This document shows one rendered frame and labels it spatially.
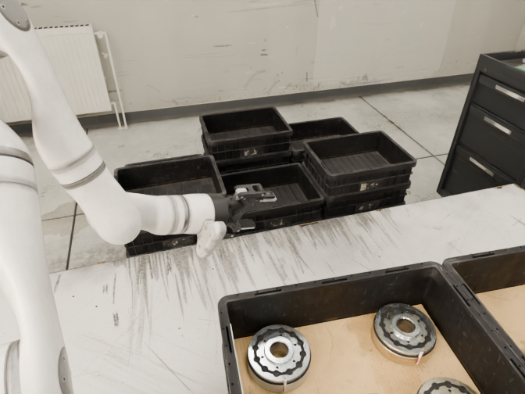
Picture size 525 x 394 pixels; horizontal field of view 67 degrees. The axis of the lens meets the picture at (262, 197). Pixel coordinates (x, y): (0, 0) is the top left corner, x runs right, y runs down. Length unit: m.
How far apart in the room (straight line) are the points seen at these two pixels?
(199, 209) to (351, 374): 0.38
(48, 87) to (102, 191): 0.16
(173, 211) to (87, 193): 0.15
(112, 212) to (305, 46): 3.04
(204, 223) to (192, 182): 1.00
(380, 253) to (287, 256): 0.25
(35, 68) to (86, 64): 2.63
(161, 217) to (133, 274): 0.39
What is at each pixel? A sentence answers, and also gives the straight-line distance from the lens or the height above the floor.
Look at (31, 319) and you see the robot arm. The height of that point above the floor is 1.14.
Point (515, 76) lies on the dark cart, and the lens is 2.01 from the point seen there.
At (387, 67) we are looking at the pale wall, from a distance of 3.98.
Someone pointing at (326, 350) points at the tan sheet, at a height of 0.83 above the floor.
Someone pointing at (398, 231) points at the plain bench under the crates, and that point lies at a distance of 1.18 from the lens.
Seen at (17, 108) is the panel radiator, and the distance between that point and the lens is 3.40.
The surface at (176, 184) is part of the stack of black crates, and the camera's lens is 1.71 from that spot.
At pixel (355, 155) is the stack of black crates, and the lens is 1.93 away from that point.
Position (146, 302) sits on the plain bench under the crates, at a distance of 0.99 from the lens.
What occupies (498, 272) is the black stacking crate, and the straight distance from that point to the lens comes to 0.88.
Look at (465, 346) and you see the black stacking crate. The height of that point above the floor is 0.86.
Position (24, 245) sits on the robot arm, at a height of 1.17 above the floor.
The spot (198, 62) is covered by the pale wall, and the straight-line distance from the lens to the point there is 3.33.
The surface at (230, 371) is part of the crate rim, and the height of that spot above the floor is 0.93.
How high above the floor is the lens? 1.44
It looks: 36 degrees down
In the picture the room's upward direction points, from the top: straight up
